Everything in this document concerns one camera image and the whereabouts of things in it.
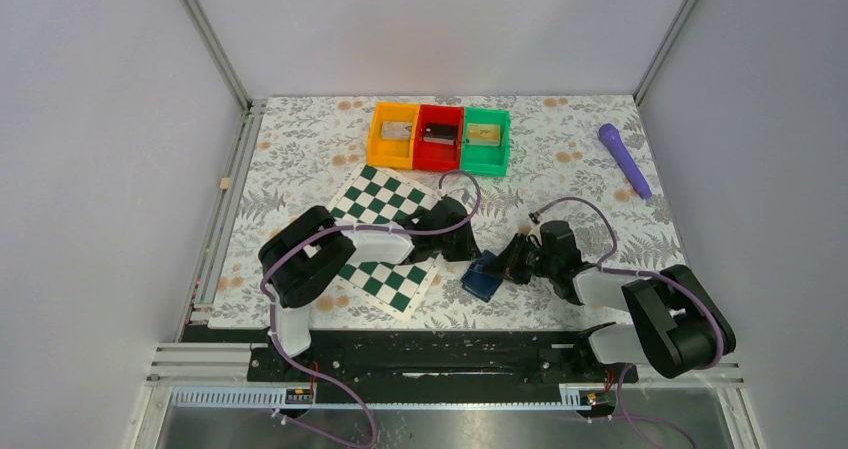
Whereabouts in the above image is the red plastic bin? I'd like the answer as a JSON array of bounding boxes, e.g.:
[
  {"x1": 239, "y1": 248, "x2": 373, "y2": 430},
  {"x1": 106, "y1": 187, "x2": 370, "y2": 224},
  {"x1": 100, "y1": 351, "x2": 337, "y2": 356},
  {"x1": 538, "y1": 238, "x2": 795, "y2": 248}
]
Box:
[{"x1": 413, "y1": 104, "x2": 464, "y2": 172}]

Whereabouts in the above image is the yellow plastic bin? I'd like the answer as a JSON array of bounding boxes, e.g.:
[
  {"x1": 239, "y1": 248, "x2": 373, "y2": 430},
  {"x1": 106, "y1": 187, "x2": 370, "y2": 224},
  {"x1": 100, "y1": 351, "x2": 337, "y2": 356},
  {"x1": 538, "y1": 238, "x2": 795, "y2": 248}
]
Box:
[{"x1": 366, "y1": 101, "x2": 420, "y2": 170}]

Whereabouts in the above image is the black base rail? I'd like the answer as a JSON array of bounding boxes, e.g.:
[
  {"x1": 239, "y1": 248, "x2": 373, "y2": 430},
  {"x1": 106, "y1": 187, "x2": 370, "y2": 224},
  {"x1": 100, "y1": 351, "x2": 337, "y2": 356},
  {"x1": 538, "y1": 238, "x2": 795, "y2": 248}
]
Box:
[{"x1": 246, "y1": 328, "x2": 641, "y2": 406}]

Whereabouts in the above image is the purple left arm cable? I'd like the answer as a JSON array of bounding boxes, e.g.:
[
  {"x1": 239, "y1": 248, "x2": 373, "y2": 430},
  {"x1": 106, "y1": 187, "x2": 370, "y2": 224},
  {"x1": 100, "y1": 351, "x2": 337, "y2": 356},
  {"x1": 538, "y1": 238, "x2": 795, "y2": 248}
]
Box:
[{"x1": 259, "y1": 170, "x2": 483, "y2": 449}]

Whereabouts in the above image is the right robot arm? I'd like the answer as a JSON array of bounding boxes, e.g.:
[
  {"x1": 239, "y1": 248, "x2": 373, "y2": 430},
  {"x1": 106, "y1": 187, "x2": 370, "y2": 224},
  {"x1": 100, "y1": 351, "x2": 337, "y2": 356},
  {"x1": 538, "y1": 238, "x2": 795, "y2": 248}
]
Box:
[{"x1": 482, "y1": 221, "x2": 736, "y2": 379}]

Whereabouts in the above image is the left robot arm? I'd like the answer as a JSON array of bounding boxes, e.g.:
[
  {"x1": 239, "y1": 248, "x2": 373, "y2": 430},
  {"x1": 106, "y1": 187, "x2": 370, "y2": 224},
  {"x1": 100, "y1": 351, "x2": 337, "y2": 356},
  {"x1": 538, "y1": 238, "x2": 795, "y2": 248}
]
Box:
[{"x1": 258, "y1": 196, "x2": 481, "y2": 356}]

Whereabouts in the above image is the green white chessboard mat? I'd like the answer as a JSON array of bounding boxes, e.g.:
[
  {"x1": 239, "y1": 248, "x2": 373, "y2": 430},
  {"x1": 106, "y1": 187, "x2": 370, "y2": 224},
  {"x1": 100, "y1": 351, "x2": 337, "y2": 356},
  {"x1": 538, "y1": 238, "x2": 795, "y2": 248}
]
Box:
[{"x1": 328, "y1": 165, "x2": 445, "y2": 320}]

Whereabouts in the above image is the gold card box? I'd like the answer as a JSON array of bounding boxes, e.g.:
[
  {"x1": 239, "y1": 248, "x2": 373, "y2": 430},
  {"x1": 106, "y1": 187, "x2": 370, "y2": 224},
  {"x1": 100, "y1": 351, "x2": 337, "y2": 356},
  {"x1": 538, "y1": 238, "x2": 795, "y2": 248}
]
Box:
[{"x1": 465, "y1": 123, "x2": 502, "y2": 147}]

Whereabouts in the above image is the blue leather card holder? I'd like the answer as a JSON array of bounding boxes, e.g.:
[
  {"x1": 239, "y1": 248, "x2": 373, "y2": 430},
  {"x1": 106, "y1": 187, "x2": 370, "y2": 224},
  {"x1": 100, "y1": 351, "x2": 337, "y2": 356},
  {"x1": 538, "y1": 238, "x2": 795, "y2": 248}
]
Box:
[{"x1": 460, "y1": 250, "x2": 503, "y2": 303}]

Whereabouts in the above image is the silver card box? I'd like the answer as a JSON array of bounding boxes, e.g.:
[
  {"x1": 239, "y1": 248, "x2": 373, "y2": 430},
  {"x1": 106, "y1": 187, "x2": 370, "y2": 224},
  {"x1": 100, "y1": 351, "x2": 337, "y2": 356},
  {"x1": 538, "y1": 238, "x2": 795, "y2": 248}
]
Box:
[{"x1": 380, "y1": 121, "x2": 414, "y2": 141}]

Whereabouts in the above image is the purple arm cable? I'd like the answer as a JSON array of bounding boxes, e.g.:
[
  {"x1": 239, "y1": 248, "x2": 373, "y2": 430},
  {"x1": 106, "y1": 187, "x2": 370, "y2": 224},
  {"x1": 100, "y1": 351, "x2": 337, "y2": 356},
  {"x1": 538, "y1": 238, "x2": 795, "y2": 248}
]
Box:
[
  {"x1": 528, "y1": 196, "x2": 727, "y2": 449},
  {"x1": 259, "y1": 170, "x2": 483, "y2": 449}
]

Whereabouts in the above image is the green plastic bin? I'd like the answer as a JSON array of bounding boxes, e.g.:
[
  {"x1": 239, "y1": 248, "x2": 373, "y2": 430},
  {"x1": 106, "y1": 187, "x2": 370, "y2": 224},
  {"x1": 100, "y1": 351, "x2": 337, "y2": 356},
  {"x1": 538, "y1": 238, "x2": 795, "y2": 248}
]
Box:
[{"x1": 460, "y1": 107, "x2": 511, "y2": 177}]

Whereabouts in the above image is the purple toy microphone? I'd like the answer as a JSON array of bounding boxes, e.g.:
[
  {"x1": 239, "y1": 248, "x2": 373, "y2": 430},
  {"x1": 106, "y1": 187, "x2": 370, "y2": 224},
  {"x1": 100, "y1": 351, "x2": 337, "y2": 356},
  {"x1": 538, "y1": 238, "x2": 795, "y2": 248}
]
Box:
[{"x1": 598, "y1": 123, "x2": 653, "y2": 200}]

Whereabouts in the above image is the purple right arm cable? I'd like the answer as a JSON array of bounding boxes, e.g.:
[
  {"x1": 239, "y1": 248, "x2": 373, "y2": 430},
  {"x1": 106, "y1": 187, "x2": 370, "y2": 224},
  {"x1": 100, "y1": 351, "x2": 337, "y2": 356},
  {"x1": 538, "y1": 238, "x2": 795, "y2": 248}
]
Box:
[{"x1": 528, "y1": 196, "x2": 727, "y2": 449}]

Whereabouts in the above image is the black card box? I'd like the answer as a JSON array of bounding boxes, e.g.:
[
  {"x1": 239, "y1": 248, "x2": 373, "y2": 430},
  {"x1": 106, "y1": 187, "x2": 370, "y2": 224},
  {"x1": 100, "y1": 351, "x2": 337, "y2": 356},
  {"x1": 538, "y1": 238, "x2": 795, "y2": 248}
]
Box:
[{"x1": 422, "y1": 123, "x2": 459, "y2": 146}]

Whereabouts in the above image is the floral table mat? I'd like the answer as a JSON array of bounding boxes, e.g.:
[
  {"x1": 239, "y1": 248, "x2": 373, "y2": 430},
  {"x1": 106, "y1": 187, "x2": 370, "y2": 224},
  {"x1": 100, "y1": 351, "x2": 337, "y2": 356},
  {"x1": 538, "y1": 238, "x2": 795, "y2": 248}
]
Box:
[{"x1": 209, "y1": 95, "x2": 684, "y2": 330}]

